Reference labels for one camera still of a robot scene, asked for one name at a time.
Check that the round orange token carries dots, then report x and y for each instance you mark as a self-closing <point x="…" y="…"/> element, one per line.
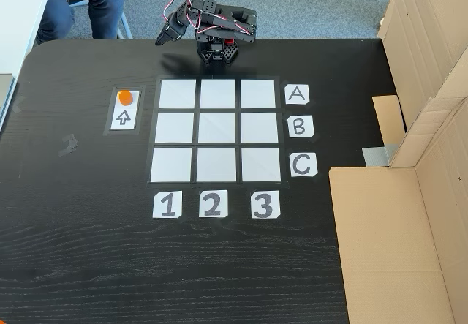
<point x="125" y="97"/>

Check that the white taped grid sheet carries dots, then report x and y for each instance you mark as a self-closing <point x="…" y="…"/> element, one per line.
<point x="217" y="130"/>

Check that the pale blue chair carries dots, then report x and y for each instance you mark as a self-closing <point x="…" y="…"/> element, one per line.
<point x="124" y="28"/>

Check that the red black table clamp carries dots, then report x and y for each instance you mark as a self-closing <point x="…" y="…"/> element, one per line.
<point x="229" y="41"/>

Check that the seated person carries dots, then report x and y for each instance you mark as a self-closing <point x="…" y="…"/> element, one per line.
<point x="98" y="6"/>

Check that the white arrow paper sheet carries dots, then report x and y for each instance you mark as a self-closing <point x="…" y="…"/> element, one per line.
<point x="124" y="118"/>

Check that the paper sheet letter A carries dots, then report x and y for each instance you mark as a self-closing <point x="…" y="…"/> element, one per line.
<point x="297" y="94"/>

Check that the clear tape scraps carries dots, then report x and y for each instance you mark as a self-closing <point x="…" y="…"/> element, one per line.
<point x="19" y="105"/>
<point x="68" y="145"/>

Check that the white desk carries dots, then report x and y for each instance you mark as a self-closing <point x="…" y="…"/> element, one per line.
<point x="18" y="17"/>

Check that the paper sheet letter B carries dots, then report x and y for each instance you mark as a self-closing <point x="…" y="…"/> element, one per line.
<point x="300" y="126"/>

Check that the paper sheet number 1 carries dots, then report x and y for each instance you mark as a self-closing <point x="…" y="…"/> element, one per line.
<point x="167" y="204"/>

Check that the grey flat board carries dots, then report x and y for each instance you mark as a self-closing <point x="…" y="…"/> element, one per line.
<point x="5" y="97"/>

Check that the paper sheet number 2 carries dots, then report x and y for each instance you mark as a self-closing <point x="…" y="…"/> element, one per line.
<point x="213" y="203"/>

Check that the paper sheet letter C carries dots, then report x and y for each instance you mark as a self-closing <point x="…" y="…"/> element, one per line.
<point x="303" y="165"/>

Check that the paper sheet number 3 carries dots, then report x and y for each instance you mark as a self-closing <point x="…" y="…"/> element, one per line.
<point x="265" y="204"/>

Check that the grey duct tape strip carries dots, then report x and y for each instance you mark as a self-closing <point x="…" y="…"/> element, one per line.
<point x="378" y="156"/>

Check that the brown cardboard box wall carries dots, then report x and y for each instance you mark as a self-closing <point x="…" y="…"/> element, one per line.
<point x="424" y="38"/>
<point x="395" y="251"/>

